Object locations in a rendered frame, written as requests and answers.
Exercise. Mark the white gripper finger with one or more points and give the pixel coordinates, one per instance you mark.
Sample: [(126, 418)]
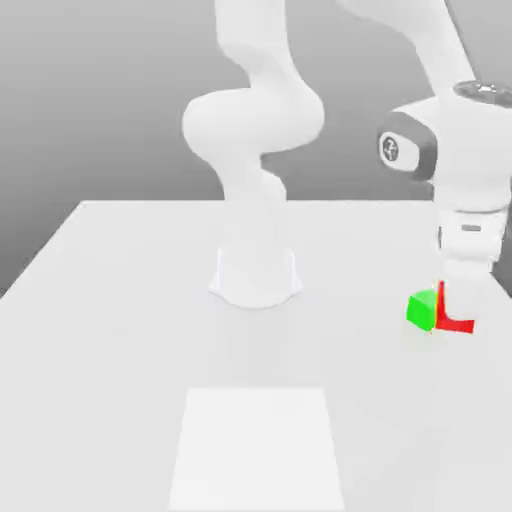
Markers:
[(460, 300)]

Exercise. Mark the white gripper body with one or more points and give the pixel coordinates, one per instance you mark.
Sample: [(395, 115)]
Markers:
[(472, 244)]

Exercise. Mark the small red cube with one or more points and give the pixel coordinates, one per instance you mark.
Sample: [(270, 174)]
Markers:
[(456, 326)]

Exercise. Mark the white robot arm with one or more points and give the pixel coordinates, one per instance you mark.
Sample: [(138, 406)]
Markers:
[(256, 120)]

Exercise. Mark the small green cube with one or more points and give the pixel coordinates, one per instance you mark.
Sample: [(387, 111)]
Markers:
[(420, 310)]

